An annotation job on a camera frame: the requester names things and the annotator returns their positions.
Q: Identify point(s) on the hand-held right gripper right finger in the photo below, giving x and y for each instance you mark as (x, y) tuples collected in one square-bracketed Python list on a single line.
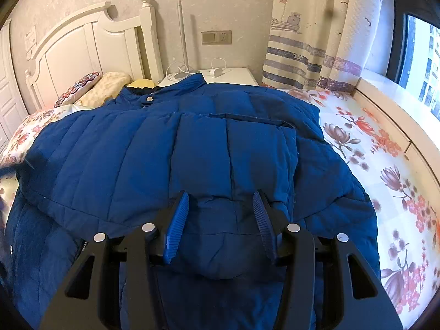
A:
[(263, 225)]

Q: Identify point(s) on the embroidered floral pillow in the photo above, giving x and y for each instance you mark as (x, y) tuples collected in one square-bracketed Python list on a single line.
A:
[(77, 89)]

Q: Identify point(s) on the white wardrobe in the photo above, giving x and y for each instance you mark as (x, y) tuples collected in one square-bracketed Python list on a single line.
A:
[(8, 103)]

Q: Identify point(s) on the boat print striped curtain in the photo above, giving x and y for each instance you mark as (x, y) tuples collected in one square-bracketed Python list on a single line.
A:
[(309, 34)]

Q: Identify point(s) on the white wooden bed headboard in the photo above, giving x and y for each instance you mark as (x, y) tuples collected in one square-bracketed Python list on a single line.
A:
[(75, 48)]

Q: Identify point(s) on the cream textured pillow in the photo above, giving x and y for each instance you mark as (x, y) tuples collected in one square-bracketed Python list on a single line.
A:
[(106, 84)]

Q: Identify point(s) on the white nightstand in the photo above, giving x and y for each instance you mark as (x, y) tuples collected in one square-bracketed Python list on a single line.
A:
[(237, 75)]

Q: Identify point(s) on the white lamp pole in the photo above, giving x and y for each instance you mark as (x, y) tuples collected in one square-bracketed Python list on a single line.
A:
[(182, 34)]

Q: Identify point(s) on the floral bed sheet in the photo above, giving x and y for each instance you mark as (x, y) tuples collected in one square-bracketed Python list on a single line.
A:
[(378, 165)]

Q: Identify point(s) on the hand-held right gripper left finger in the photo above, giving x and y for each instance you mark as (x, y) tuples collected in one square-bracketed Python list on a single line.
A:
[(177, 227)]

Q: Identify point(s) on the wall switch socket panel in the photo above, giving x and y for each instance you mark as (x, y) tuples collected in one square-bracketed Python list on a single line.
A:
[(216, 37)]

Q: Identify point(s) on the blue puffer jacket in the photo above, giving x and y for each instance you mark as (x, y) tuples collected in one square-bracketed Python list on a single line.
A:
[(137, 158)]

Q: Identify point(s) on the yellow cloth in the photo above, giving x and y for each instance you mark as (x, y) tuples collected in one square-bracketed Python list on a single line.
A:
[(142, 83)]

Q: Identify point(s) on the cream window sill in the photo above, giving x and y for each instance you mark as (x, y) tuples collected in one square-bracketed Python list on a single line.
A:
[(388, 106)]

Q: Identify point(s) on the window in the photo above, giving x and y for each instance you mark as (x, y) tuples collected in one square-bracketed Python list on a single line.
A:
[(421, 62)]

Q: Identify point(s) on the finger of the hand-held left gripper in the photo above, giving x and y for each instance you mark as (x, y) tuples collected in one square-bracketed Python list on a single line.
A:
[(12, 171)]

